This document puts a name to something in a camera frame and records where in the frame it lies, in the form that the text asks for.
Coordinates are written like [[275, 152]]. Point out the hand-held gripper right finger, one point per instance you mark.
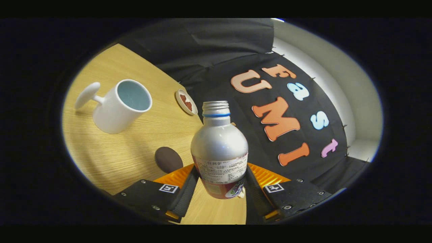
[[256, 199]]

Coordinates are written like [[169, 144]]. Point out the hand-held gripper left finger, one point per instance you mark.
[[187, 192]]

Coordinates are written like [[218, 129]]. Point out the black backdrop cloth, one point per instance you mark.
[[219, 50]]

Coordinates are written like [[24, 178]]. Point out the dark brown round coaster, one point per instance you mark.
[[168, 159]]

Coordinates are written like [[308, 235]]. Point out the silver juice bottle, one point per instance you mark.
[[219, 145]]

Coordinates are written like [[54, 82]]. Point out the small white plate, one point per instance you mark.
[[182, 104]]

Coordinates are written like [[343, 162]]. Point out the wooden table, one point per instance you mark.
[[118, 155]]

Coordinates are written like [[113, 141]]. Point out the white cup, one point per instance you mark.
[[113, 113]]

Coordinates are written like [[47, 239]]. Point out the reddish brown food pieces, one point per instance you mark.
[[186, 103]]

